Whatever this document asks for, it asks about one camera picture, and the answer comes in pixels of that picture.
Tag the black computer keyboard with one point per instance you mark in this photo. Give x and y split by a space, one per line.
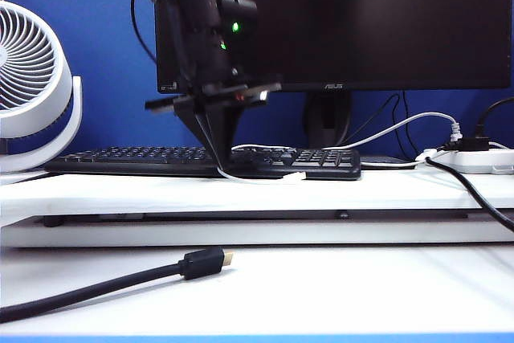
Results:
120 162

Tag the black power adapter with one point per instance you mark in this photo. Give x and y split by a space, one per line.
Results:
470 143

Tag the white power strip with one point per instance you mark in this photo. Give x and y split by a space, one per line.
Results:
449 160

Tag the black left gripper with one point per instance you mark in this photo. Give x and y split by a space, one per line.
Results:
225 96

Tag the white desk fan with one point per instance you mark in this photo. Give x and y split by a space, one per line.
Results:
36 118

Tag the black monitor stand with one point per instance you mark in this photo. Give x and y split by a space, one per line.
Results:
327 118

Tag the black ASUS monitor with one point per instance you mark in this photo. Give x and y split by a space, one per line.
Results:
361 17

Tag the black mouse pad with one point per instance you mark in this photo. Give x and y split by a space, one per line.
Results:
389 160

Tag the white desk riser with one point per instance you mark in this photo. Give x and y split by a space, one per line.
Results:
241 194

